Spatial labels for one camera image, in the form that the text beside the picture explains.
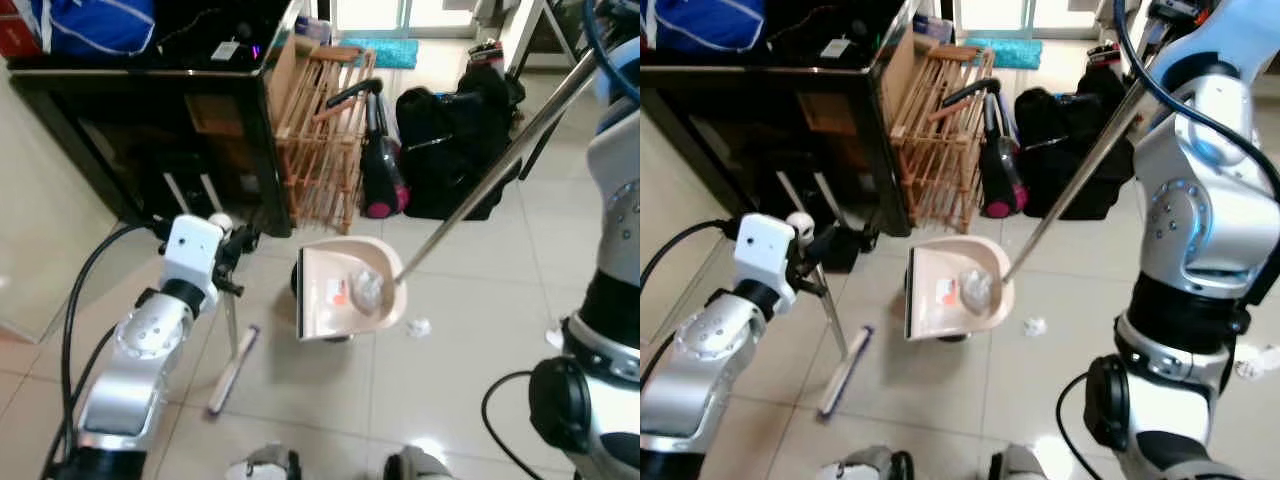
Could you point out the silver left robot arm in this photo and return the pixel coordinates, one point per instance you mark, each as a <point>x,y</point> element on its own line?
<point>135,370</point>
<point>710,360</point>

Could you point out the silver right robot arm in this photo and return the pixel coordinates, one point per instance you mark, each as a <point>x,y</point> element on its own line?
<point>615,190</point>
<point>1190,215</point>

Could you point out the teal floor mat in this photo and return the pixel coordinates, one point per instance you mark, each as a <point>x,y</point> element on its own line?
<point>1005,52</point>
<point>380,52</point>

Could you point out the wooden slatted rack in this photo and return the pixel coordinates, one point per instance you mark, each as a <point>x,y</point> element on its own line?
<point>940,140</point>
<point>320,140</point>

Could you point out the crumpled clear plastic wrapper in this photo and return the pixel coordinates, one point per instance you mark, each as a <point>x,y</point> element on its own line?
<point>977,290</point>
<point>368,290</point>

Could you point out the black pink handheld vacuum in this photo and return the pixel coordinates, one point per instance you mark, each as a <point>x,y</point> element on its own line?
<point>383,175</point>
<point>1000,175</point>

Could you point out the black backpack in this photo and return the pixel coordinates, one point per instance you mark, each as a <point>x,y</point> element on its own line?
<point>450,150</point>
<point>1065,150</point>

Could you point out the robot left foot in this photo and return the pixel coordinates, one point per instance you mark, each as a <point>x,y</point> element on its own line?
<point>865,466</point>
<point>265,465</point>

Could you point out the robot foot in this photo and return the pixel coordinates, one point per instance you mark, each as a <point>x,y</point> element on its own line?
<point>1018,466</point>
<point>420,466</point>
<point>265,465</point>
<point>865,466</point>

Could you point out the small white paper scrap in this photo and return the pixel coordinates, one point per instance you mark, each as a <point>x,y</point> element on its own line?
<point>419,327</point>
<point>1035,326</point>

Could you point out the blue bag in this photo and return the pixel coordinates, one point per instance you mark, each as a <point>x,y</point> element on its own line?
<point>90,25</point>
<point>705,22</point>

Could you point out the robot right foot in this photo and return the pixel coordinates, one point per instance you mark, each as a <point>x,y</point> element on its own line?
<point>420,466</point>
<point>1018,466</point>

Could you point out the white crumpled paper piece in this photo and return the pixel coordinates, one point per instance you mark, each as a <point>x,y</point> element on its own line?
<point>1256,361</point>
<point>553,336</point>

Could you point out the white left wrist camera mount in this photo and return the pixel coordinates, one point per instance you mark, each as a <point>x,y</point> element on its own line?
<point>192,248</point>
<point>762,248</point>

